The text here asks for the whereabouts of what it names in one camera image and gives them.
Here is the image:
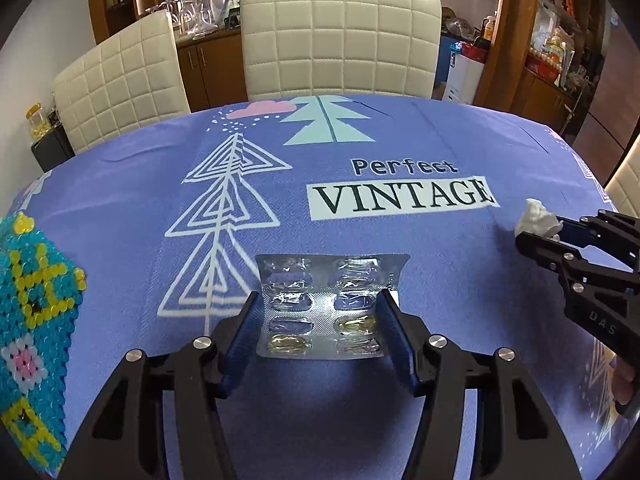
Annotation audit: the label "blue cabinet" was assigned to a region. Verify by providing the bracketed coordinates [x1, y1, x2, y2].
[434, 34, 456, 92]

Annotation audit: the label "person's right hand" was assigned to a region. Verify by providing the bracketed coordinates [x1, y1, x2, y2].
[612, 360, 637, 406]

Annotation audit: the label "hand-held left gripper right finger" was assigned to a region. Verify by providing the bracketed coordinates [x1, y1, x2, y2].
[376, 287, 583, 480]

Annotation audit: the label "wooden sideboard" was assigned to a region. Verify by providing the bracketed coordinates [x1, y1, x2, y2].
[177, 27, 248, 111]

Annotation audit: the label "cream quilted chair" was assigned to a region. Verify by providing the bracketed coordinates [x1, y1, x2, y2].
[602, 135, 640, 221]
[52, 10, 192, 156]
[239, 0, 443, 103]

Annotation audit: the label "silver pill blister pack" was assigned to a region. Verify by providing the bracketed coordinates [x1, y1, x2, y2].
[254, 252, 411, 361]

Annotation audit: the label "turquoise beaded tissue box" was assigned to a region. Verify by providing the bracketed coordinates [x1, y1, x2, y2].
[0, 212, 87, 461]

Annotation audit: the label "small black cabinet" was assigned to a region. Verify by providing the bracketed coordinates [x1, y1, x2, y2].
[31, 122, 76, 173]

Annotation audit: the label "clear wine glasses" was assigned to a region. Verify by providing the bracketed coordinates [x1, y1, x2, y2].
[145, 0, 221, 41]

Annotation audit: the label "white box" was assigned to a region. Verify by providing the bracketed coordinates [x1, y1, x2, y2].
[442, 44, 488, 106]

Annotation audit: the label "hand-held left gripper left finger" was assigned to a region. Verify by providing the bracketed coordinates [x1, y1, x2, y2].
[59, 290, 263, 480]

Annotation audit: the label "blue printed tablecloth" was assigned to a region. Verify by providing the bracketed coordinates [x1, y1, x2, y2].
[0, 94, 640, 480]

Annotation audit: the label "yellow-filled clear jar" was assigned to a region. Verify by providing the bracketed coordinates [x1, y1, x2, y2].
[26, 104, 51, 140]

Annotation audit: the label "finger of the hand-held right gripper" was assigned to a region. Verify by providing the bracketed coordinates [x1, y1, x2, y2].
[556, 210, 640, 273]
[515, 230, 627, 307]

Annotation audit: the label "white tissue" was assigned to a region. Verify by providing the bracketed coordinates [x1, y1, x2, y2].
[514, 199, 563, 237]

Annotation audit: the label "wooden display shelf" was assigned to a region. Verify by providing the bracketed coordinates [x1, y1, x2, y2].
[472, 0, 626, 136]

